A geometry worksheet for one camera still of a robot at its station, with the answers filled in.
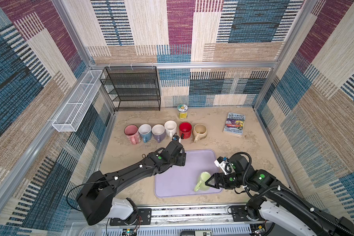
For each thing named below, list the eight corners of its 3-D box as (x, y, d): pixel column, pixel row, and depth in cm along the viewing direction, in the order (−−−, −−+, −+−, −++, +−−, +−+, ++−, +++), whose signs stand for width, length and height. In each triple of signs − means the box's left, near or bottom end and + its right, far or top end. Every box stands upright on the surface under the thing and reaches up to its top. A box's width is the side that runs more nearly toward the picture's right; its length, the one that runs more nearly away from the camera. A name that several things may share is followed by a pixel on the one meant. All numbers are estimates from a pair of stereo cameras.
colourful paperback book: (222, 132, 107) (223, 129, 105) (227, 113, 119) (228, 110, 117) (241, 137, 104) (242, 135, 102) (244, 117, 116) (245, 115, 114)
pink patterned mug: (135, 150, 99) (131, 141, 90) (127, 138, 106) (122, 127, 96) (145, 144, 102) (142, 134, 93) (137, 132, 109) (132, 122, 99)
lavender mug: (152, 145, 102) (150, 137, 94) (154, 132, 109) (152, 124, 101) (164, 145, 102) (163, 137, 94) (165, 132, 109) (164, 124, 101)
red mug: (178, 142, 103) (178, 134, 96) (178, 129, 110) (178, 121, 103) (191, 142, 103) (192, 134, 96) (190, 128, 110) (191, 121, 103)
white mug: (165, 138, 105) (164, 129, 97) (165, 129, 110) (164, 120, 102) (176, 138, 105) (176, 129, 97) (176, 129, 110) (176, 120, 102)
